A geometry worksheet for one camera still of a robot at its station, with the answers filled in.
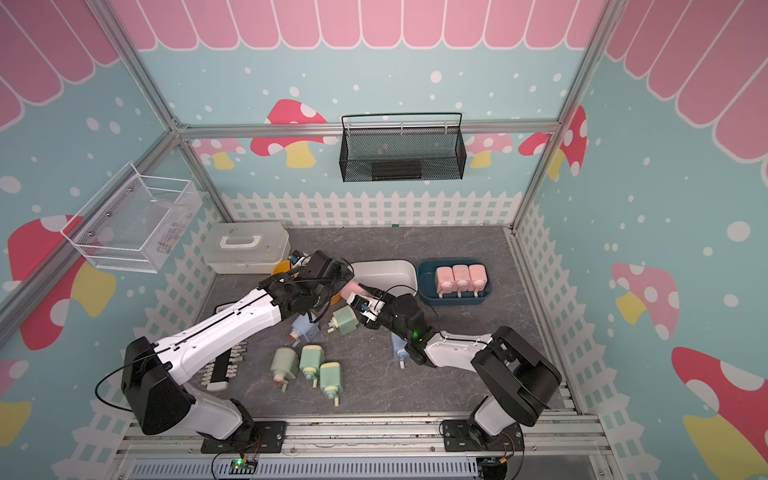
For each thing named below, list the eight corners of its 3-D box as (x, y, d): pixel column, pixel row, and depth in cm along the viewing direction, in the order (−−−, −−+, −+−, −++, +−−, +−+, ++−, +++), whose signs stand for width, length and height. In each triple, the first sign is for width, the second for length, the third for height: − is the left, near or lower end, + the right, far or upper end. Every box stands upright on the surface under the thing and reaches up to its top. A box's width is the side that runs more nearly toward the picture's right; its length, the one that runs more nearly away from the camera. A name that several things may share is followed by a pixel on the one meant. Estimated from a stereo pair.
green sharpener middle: (301, 387, 84) (294, 379, 78) (307, 354, 89) (301, 344, 84) (321, 387, 84) (316, 379, 78) (326, 354, 89) (321, 344, 84)
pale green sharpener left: (274, 391, 83) (265, 383, 77) (283, 356, 89) (275, 346, 83) (295, 391, 83) (288, 383, 77) (302, 356, 89) (296, 346, 83)
